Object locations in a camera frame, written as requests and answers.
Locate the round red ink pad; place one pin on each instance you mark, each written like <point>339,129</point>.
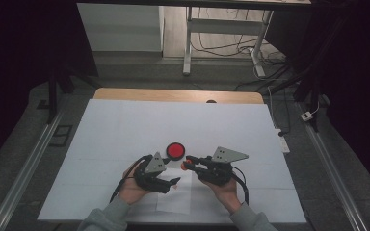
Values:
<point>175,150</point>

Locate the white power strip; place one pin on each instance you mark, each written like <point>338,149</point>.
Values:
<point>284,142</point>

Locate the white-legged desk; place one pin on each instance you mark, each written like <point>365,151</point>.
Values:
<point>187,48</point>

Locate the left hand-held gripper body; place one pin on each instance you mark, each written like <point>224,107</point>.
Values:
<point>151,178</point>

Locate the black table grommet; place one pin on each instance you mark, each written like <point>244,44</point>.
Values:
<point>211,101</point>

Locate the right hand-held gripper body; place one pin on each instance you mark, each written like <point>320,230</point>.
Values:
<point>216,171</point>

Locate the person's left hand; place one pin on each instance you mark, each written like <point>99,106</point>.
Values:
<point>133,191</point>

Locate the black stand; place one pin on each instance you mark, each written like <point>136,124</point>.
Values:
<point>52,96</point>
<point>313,106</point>

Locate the white cabinet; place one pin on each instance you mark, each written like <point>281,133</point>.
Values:
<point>118,29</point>

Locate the white paper sheet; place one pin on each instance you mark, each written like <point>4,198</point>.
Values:
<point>179,200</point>

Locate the metal floor rail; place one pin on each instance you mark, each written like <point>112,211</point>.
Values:
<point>25,166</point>
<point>330,166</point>

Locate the white table cover sheet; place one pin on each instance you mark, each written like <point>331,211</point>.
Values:
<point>125,128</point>

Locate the small white adapter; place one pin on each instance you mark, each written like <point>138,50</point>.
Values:
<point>306,116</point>

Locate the person's right hand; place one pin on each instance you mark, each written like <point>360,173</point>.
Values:
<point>226,194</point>

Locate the small black floor plate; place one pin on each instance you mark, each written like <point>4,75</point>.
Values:
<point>42,104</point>

